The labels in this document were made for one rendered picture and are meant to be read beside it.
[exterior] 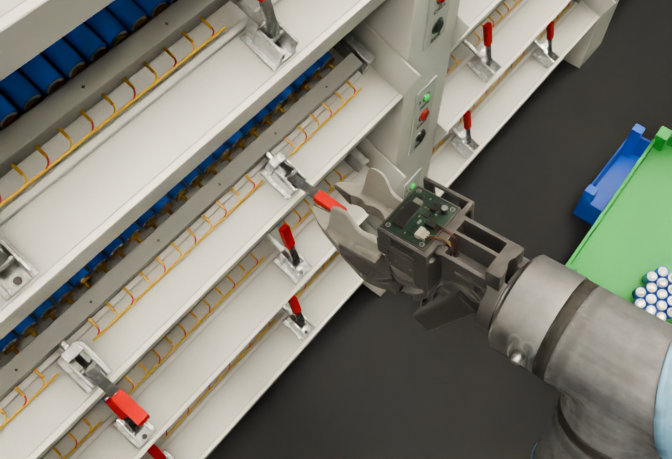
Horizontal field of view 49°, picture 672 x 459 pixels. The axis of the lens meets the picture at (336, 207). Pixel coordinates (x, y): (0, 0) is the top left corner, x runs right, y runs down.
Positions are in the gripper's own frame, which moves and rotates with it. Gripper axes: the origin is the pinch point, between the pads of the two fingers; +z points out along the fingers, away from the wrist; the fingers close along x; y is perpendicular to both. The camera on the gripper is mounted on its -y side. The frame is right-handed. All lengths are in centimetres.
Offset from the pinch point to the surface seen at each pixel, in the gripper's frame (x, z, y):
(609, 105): -83, 4, -57
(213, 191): 7.3, 9.1, 3.5
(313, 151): -4.6, 7.1, -0.4
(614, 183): -66, -7, -58
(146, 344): 21.7, 5.2, -1.5
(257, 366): 8.8, 13.7, -38.6
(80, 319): 24.4, 8.8, 3.3
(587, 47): -88, 12, -49
